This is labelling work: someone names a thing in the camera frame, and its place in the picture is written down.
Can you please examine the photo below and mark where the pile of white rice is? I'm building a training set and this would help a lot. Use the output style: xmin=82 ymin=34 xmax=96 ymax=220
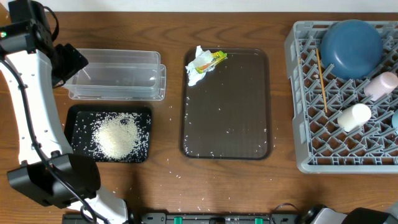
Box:
xmin=74 ymin=111 xmax=150 ymax=162

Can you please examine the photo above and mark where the plastic snack wrapper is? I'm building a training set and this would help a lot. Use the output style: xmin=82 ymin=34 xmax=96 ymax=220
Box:
xmin=185 ymin=45 xmax=228 ymax=86

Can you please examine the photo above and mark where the dark blue plate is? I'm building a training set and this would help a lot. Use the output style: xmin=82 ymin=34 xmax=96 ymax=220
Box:
xmin=320 ymin=19 xmax=383 ymax=80

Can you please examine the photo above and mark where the cream white cup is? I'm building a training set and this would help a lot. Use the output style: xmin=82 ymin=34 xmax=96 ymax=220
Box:
xmin=337 ymin=103 xmax=371 ymax=132

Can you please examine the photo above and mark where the pink cup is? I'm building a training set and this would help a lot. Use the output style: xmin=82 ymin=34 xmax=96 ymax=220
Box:
xmin=364 ymin=72 xmax=398 ymax=101

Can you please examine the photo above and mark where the light blue bowl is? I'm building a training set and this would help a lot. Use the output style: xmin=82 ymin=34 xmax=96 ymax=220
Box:
xmin=391 ymin=110 xmax=398 ymax=134

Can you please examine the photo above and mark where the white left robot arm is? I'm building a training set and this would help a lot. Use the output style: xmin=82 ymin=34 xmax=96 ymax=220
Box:
xmin=1 ymin=0 xmax=130 ymax=223

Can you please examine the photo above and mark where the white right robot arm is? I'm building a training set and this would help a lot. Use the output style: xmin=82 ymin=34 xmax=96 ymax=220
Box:
xmin=295 ymin=202 xmax=397 ymax=224

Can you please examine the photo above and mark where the black waste tray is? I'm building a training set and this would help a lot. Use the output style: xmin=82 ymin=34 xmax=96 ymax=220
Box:
xmin=63 ymin=104 xmax=153 ymax=164

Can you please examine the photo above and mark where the grey dishwasher rack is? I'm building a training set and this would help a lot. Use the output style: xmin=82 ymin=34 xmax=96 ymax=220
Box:
xmin=284 ymin=21 xmax=397 ymax=174

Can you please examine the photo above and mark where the clear plastic bin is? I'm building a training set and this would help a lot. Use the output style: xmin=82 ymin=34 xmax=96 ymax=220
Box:
xmin=63 ymin=49 xmax=167 ymax=101

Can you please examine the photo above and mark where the dark brown serving tray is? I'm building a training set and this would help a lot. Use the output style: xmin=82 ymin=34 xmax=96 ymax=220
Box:
xmin=179 ymin=48 xmax=273 ymax=160

